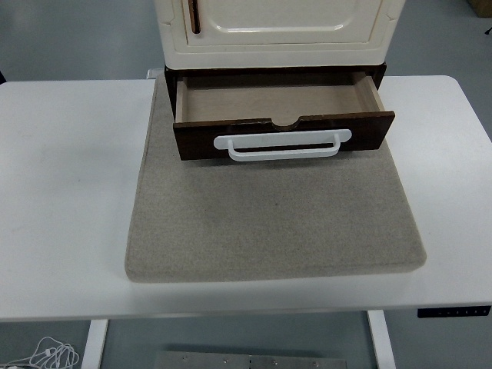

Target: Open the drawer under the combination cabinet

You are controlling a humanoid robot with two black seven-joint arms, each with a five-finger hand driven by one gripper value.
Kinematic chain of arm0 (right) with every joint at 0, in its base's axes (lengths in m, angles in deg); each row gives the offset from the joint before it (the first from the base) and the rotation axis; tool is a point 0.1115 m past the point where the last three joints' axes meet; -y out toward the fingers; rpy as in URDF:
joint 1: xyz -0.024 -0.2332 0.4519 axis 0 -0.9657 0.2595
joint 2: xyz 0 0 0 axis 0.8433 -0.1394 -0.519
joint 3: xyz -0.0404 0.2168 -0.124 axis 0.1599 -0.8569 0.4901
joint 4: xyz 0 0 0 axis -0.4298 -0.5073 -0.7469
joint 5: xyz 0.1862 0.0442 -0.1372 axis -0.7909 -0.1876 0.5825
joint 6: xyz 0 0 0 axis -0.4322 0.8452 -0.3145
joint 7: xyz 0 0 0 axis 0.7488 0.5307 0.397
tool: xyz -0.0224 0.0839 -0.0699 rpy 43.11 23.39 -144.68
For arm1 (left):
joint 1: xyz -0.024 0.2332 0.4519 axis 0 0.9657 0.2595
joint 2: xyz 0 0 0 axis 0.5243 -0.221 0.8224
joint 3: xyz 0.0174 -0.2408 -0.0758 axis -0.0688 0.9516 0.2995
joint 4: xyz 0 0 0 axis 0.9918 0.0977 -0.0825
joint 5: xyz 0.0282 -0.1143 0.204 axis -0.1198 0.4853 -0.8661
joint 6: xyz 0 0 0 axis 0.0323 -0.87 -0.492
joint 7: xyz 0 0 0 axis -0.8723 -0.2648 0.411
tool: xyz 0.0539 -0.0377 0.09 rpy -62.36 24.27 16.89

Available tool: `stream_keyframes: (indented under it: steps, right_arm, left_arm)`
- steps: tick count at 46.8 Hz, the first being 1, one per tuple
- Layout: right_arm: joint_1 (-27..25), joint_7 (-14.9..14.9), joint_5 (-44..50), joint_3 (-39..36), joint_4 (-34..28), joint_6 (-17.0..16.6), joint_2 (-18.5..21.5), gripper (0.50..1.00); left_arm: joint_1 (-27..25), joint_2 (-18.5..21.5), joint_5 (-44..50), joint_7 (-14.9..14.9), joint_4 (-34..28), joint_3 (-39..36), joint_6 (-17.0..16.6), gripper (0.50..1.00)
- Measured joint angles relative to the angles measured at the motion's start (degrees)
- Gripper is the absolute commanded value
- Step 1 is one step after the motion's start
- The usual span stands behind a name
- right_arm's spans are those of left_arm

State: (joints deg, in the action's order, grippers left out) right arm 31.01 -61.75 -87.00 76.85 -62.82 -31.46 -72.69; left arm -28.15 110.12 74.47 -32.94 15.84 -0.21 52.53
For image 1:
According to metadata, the cardboard box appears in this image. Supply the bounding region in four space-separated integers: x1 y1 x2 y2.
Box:
467 0 492 18

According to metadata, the white table leg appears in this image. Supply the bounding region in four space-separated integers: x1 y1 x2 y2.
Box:
80 318 109 369
367 310 397 369

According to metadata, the black table control panel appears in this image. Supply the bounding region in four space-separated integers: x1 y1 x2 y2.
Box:
417 305 492 319

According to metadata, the white cable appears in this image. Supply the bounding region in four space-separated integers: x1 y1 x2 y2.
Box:
0 336 80 369

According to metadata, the dark wooden drawer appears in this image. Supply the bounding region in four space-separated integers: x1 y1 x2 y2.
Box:
171 71 397 162

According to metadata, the white drawer handle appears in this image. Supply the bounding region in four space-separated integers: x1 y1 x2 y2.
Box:
213 128 353 162

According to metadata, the beige felt mat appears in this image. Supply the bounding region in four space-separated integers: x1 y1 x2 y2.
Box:
123 72 427 284

